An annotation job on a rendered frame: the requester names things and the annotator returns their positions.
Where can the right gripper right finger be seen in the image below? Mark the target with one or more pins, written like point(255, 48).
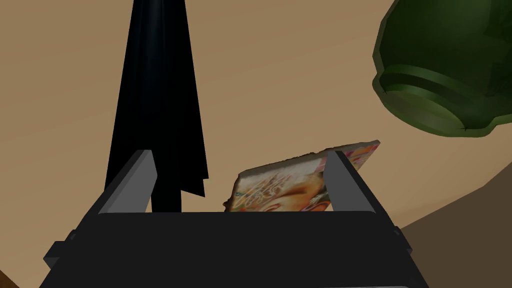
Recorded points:
point(344, 186)

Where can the colourful book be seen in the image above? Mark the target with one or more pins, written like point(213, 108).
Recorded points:
point(280, 190)

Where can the dark green jar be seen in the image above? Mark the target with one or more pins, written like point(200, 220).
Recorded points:
point(444, 64)

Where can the black folded umbrella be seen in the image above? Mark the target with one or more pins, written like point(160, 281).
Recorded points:
point(158, 100)

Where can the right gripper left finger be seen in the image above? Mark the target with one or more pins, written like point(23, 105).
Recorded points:
point(130, 186)

